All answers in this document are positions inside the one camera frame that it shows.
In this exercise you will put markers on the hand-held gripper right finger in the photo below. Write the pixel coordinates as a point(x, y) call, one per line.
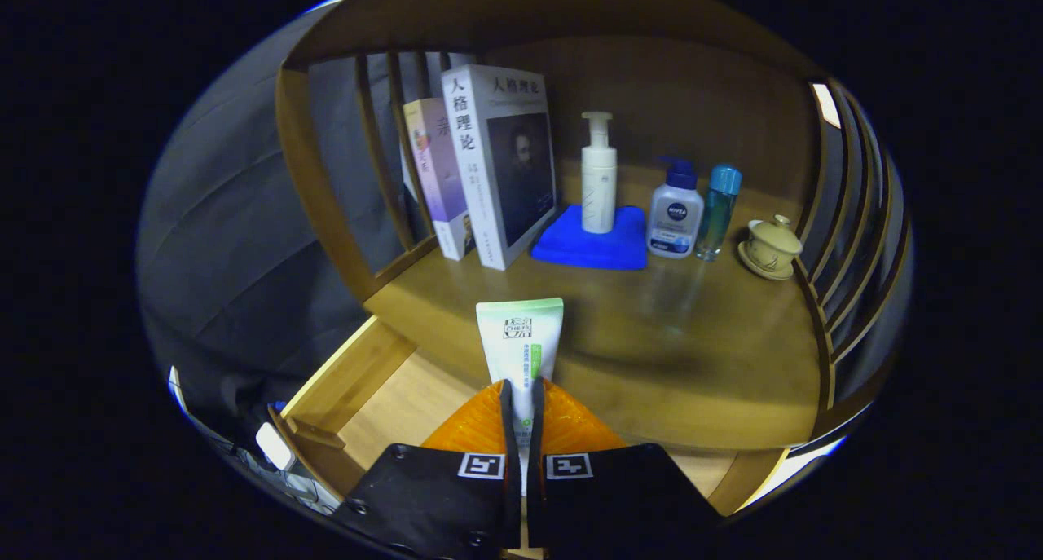
point(619, 503)

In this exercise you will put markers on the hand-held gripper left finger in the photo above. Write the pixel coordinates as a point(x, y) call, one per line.
point(432, 503)

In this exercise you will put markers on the brown wooden drawer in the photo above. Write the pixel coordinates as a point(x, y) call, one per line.
point(391, 405)

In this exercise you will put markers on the white and green tube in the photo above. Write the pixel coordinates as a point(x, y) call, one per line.
point(521, 340)

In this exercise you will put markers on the wooden countertop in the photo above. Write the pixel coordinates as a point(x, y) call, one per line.
point(693, 340)

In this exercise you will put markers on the brown wooden cabinet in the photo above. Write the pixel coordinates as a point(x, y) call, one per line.
point(693, 95)

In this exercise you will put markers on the small white device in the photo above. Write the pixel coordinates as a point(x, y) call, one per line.
point(275, 446)

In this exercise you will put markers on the blue folded cloth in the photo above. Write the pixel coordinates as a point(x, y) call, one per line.
point(570, 250)

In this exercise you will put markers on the white bottle with blue cap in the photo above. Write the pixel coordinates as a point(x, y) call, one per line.
point(675, 218)

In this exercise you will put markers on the beige lidded teacup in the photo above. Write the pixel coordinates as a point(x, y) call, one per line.
point(770, 250)

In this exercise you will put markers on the slim teal bottle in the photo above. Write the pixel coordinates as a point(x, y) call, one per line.
point(717, 218)

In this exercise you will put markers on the white pump bottle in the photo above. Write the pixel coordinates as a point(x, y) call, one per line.
point(599, 193)

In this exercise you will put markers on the white book with portrait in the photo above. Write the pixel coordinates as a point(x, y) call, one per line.
point(481, 185)

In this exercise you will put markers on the purple book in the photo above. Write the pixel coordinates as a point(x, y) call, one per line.
point(436, 177)

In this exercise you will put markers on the black backdrop cloth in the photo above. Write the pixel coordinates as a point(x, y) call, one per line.
point(228, 242)

